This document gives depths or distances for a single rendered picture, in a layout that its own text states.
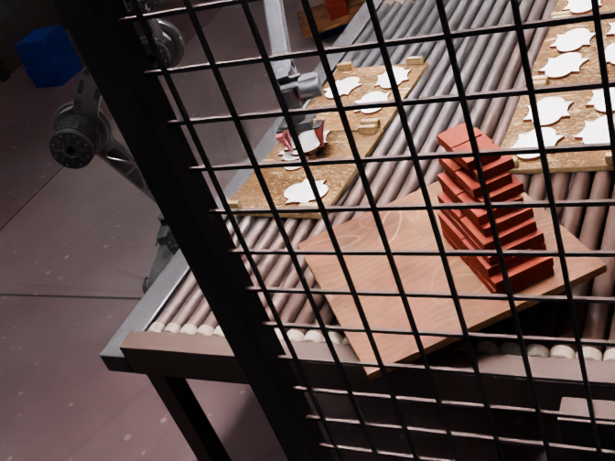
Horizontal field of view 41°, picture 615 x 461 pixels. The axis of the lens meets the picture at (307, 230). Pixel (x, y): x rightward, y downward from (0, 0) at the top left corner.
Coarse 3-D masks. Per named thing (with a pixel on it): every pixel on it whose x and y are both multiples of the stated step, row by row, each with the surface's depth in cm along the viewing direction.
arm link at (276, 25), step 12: (264, 0) 249; (276, 0) 248; (264, 12) 248; (276, 12) 246; (276, 24) 245; (276, 36) 243; (276, 48) 241; (288, 48) 241; (276, 60) 239; (288, 60) 237; (288, 72) 236
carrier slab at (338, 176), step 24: (336, 144) 252; (360, 144) 247; (264, 168) 253; (312, 168) 244; (336, 168) 240; (240, 192) 247; (336, 192) 229; (264, 216) 234; (288, 216) 229; (312, 216) 225
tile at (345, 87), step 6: (348, 78) 284; (354, 78) 283; (336, 84) 283; (342, 84) 282; (348, 84) 280; (354, 84) 279; (360, 84) 278; (324, 90) 283; (330, 90) 281; (342, 90) 278; (348, 90) 277; (330, 96) 277
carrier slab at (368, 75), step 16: (400, 64) 282; (336, 80) 288; (368, 80) 280; (416, 80) 270; (320, 96) 282; (352, 96) 274; (336, 112) 269; (352, 112) 265; (384, 112) 258; (336, 128) 260; (352, 128) 256; (384, 128) 251
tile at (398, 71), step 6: (384, 72) 279; (396, 72) 276; (402, 72) 275; (408, 72) 274; (378, 78) 277; (384, 78) 275; (396, 78) 273; (402, 78) 271; (378, 84) 273; (384, 84) 272
